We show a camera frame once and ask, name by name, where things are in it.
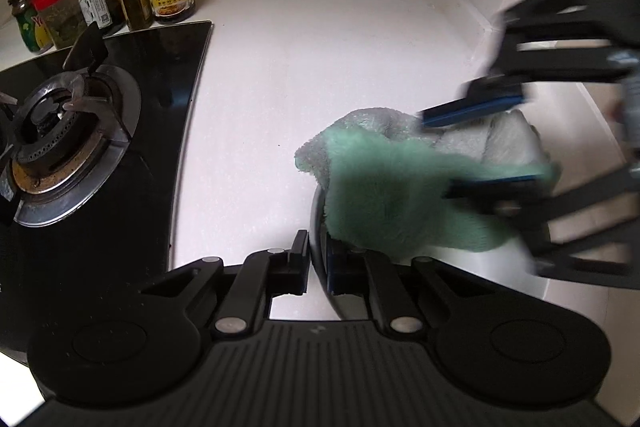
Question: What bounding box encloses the green microfiber cloth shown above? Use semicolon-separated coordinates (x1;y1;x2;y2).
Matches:
294;106;561;255

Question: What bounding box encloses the dark lid jar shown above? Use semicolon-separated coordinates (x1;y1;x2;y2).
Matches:
7;0;53;54

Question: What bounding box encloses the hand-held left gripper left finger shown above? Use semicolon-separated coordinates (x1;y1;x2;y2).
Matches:
141;229;309;342

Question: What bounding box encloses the metal gas burner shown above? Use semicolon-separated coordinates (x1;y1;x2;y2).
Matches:
0;23;142;228

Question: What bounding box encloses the white bowl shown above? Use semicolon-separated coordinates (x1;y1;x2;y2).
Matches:
310;184;551;322

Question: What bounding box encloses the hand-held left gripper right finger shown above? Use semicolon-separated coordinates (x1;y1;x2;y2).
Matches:
327;232;496;339

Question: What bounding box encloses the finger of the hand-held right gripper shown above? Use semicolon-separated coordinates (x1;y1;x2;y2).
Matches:
445;162;640;290
419;0;640;128

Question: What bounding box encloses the black glass gas stove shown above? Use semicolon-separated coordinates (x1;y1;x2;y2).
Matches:
0;21;213;358

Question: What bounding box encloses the red lid jar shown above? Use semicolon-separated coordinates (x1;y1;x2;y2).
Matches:
32;0;90;50

